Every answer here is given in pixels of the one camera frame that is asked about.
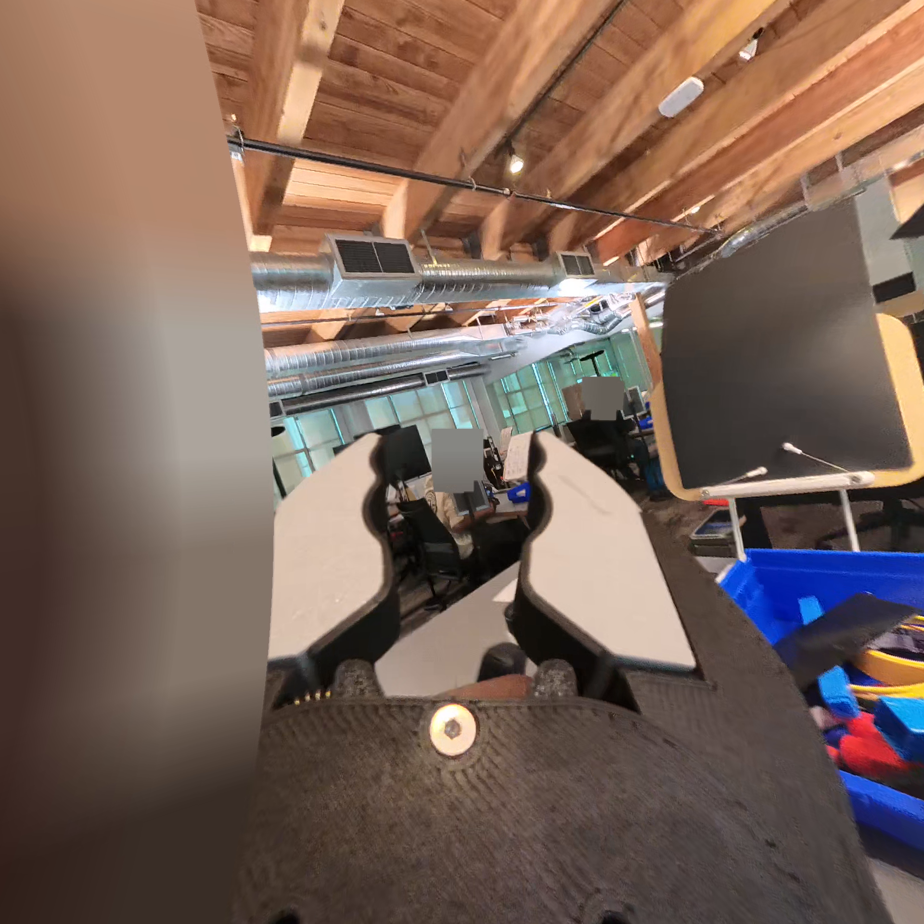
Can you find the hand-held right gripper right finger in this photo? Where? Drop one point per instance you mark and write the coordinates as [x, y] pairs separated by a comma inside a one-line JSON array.
[[599, 563]]

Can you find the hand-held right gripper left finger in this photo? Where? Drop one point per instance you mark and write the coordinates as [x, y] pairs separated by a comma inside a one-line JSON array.
[[325, 563]]

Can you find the blue plastic bin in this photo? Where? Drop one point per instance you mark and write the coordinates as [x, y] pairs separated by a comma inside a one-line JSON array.
[[758, 585]]

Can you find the dark glossy sheet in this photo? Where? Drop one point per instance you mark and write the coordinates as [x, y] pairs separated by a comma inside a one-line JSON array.
[[852, 628]]

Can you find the black office chair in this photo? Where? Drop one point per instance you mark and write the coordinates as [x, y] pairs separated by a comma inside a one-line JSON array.
[[599, 440], [433, 541]]

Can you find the frosted glass window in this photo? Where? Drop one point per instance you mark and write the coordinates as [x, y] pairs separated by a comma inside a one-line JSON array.
[[325, 433]]

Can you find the white printed paper sheet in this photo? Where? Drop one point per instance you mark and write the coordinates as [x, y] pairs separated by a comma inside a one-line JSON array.
[[516, 455]]

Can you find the black monitor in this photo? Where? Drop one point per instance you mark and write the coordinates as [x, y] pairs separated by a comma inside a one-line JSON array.
[[404, 451]]

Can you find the black floor lamp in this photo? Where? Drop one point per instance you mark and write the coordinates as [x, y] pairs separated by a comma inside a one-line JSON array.
[[588, 355]]

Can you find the white panel stand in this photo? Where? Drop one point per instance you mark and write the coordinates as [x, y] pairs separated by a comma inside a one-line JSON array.
[[794, 482]]

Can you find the blue foam block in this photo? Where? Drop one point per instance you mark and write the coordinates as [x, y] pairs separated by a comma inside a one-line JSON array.
[[902, 725], [837, 693]]

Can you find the black wood-edged panel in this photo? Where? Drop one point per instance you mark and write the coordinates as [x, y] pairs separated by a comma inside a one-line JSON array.
[[779, 346]]

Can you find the red flat box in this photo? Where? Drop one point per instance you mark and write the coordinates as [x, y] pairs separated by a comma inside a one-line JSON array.
[[866, 751]]

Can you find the ceiling spotlight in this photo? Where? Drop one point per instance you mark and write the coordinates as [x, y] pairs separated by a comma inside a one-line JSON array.
[[515, 163]]

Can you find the white ceiling access point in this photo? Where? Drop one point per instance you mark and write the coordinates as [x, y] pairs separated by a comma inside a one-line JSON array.
[[681, 96]]

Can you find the silver spiral air duct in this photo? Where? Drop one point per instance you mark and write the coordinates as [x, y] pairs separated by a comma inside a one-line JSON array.
[[361, 357]]

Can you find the silver air duct with vent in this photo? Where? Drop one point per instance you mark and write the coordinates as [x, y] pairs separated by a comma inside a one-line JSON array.
[[375, 267]]

